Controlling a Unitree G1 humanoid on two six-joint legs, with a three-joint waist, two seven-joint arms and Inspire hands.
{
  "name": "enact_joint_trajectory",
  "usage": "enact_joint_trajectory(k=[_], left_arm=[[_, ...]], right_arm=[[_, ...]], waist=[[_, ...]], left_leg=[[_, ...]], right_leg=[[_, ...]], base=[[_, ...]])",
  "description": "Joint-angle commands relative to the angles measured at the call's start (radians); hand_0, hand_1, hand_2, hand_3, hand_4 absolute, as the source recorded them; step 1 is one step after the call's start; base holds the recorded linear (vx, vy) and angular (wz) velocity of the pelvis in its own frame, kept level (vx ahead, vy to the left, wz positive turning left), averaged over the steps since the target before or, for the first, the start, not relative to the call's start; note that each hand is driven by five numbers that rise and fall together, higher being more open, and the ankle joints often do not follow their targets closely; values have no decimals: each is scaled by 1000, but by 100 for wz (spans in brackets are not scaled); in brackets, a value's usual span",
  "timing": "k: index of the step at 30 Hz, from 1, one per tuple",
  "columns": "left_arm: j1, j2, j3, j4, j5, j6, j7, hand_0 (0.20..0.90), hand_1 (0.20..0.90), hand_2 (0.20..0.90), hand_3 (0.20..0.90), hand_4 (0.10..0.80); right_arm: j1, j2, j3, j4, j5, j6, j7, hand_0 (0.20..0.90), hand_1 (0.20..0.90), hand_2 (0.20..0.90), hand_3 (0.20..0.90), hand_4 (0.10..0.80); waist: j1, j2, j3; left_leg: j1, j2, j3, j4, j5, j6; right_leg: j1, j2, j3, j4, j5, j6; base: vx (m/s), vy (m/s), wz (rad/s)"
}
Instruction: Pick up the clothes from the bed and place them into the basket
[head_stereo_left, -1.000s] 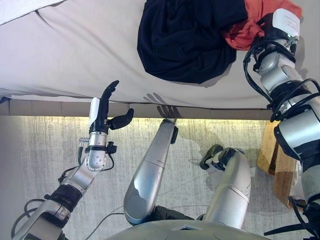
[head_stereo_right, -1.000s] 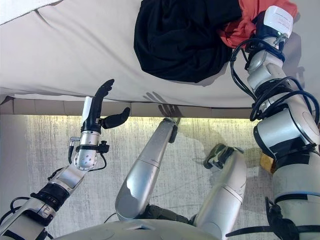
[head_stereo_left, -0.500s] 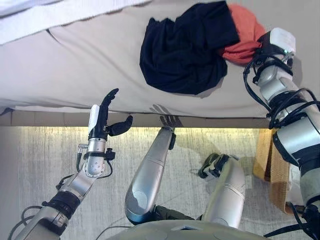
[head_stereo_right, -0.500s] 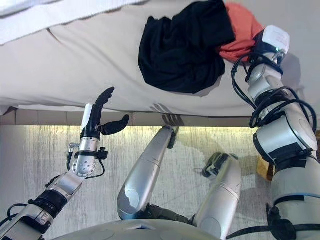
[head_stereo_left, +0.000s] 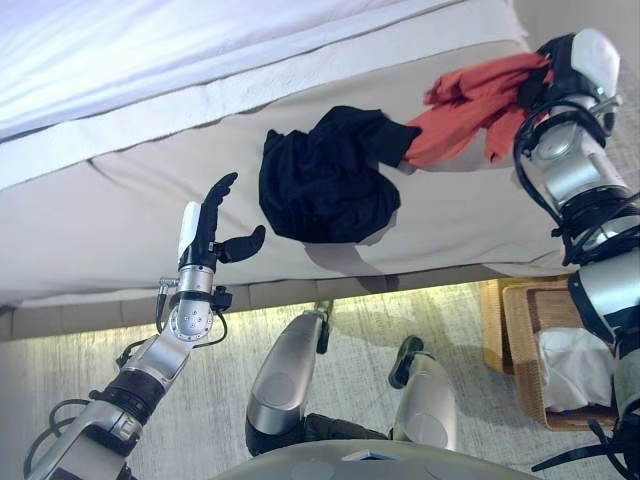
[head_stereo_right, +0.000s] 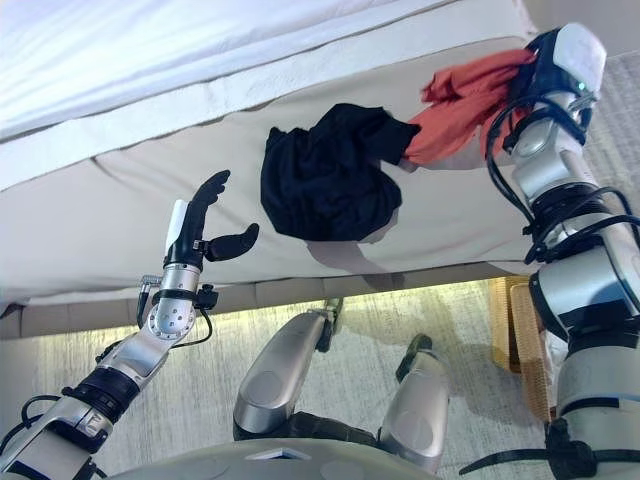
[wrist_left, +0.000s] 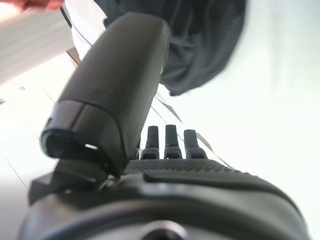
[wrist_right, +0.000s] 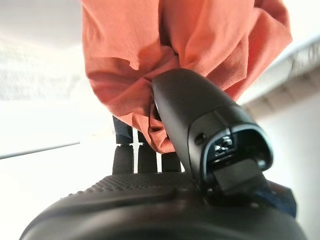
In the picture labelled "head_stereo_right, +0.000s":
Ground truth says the brown wicker basket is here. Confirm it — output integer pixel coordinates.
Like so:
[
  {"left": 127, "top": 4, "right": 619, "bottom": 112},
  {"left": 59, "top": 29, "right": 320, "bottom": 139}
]
[{"left": 488, "top": 273, "right": 559, "bottom": 424}]

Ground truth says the white duvet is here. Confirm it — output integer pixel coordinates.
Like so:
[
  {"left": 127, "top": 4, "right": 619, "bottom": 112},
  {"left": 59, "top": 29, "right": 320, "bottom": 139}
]
[{"left": 0, "top": 0, "right": 532, "bottom": 147}]

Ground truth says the grey striped rug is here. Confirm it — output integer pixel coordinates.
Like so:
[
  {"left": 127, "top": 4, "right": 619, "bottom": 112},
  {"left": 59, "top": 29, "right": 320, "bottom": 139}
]
[{"left": 0, "top": 49, "right": 640, "bottom": 480}]

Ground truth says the orange garment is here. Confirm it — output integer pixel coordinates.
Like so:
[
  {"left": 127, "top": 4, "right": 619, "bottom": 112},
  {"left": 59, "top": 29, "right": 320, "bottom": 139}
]
[{"left": 403, "top": 47, "right": 537, "bottom": 167}]

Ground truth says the black and white right hand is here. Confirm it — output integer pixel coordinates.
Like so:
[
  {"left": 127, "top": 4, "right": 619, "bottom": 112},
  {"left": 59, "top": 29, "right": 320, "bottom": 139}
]
[{"left": 509, "top": 22, "right": 608, "bottom": 101}]

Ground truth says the grey robot torso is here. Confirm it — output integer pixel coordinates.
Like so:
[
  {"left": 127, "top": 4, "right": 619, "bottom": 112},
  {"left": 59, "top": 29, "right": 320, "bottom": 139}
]
[{"left": 99, "top": 436, "right": 427, "bottom": 480}]

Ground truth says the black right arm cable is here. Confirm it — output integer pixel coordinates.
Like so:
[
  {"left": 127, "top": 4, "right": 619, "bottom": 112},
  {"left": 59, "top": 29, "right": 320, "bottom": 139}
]
[{"left": 483, "top": 93, "right": 634, "bottom": 267}]

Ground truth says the large bed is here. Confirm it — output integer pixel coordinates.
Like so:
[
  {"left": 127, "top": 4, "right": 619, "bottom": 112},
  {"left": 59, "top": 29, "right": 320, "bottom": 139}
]
[{"left": 0, "top": 34, "right": 640, "bottom": 312}]

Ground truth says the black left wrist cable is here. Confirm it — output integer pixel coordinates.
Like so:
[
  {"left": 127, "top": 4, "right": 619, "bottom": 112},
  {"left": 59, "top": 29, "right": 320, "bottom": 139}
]
[{"left": 134, "top": 273, "right": 217, "bottom": 352}]

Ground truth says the black garment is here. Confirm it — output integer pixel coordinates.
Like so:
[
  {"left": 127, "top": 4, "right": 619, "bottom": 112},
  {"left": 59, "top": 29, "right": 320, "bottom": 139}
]
[{"left": 259, "top": 102, "right": 423, "bottom": 243}]

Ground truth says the black and white left hand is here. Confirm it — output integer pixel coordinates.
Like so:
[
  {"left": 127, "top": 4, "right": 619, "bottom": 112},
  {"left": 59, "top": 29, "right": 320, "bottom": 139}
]
[{"left": 163, "top": 169, "right": 262, "bottom": 267}]

